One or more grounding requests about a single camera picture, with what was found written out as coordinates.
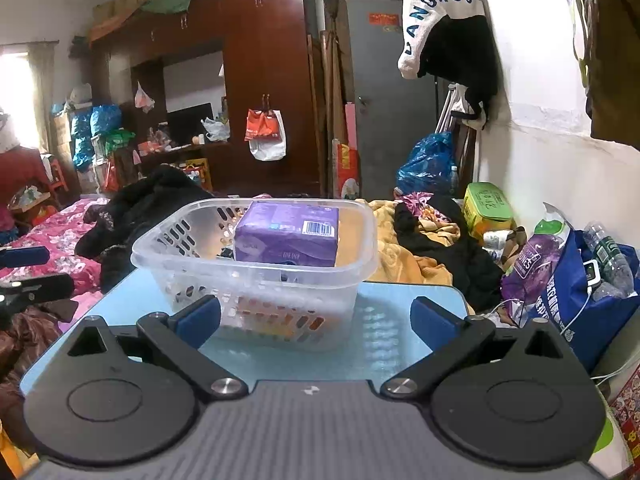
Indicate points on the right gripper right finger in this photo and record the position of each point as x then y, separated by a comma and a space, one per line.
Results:
455, 343

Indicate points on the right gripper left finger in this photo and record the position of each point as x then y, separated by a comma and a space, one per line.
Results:
175, 342

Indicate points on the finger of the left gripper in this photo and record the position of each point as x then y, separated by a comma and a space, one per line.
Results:
17, 294
11, 258

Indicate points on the clear plastic basket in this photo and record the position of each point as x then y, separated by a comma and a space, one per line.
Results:
192, 253

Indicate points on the purple tissue pack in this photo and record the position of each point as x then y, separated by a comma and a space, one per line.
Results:
296, 234

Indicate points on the pink floral bedsheet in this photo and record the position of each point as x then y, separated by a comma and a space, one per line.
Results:
60, 234

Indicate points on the light blue folding table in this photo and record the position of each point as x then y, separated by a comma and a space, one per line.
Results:
380, 343

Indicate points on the yellow blanket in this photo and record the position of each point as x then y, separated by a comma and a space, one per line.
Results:
396, 264

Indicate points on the black clothes pile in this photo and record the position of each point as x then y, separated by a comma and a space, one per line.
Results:
131, 212

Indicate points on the blue shopping bag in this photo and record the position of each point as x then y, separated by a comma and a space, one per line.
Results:
587, 323

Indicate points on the green box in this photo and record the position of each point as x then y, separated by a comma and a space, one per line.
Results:
486, 209

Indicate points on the blue plastic bag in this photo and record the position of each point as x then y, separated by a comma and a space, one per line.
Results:
430, 167

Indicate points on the red white hanging bag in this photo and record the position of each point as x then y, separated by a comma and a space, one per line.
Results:
265, 135

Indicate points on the grey metal door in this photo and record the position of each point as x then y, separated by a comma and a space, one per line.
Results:
392, 113

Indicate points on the red wooden wardrobe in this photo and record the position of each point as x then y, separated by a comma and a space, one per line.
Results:
235, 56

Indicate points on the black hanging garment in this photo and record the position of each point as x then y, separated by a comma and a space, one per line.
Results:
462, 51

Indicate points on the white jacket with blue letters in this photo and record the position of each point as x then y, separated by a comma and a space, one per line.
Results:
419, 19

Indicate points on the brown hanging bag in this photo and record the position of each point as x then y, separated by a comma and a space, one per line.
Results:
610, 68

